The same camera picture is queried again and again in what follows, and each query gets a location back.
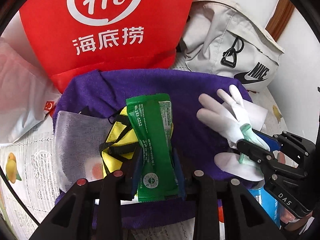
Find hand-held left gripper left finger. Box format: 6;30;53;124
30;152;142;240

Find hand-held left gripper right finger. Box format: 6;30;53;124
172;149;273;240

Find person's right hand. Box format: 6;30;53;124
281;209;316;230

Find yellow pouch black straps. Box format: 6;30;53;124
99;105;140;180

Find grey waist bag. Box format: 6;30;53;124
176;0;285;90

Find mint green cloth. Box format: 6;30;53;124
196;84;270;167

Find white mesh drawstring bag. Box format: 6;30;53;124
52;110;113;193

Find blue tissue pack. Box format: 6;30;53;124
249;186;284;228

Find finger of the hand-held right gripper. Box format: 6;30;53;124
252;129;313;161
236;139;308;179

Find red paper bag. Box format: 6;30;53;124
19;0;199;94

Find green wet wipes packet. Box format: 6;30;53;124
125;93;184;203

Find brown wooden door frame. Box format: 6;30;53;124
265;0;295;43

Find white plastic shopping bag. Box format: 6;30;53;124
0;36;63;145

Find purple cloth bag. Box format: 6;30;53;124
51;69;265;230

